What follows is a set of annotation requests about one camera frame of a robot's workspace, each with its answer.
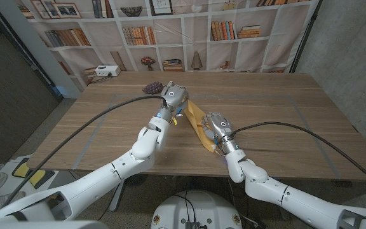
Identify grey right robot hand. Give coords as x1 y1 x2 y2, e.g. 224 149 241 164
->
201 111 234 141

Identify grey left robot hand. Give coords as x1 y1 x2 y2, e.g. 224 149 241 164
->
159 81 190 112

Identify yellow-orange paper envelope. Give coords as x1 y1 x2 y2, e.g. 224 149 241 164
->
182 98 218 153

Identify purple toy grapes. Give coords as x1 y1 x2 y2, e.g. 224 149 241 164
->
142 81 165 95

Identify printed bookshelf backdrop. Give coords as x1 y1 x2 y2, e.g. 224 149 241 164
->
14 0 319 93

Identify white power strip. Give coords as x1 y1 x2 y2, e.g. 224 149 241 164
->
95 65 121 78

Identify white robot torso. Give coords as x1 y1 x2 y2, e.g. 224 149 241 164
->
151 190 243 229

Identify white table leg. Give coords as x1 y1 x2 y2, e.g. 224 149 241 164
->
109 181 127 212

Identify black backdrop stand pole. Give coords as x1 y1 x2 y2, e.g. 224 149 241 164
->
289 0 323 73

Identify yellow and black pad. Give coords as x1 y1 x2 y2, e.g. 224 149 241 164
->
11 157 56 189

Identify black power strip cable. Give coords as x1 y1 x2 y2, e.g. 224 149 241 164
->
89 74 112 85

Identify black torso cable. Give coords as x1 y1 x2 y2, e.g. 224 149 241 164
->
173 190 197 223

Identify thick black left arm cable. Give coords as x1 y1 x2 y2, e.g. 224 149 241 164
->
1 95 168 207

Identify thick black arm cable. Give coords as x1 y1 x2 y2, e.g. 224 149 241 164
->
1 95 168 207
232 121 366 192

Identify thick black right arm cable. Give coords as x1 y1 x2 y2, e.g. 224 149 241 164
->
232 121 366 192

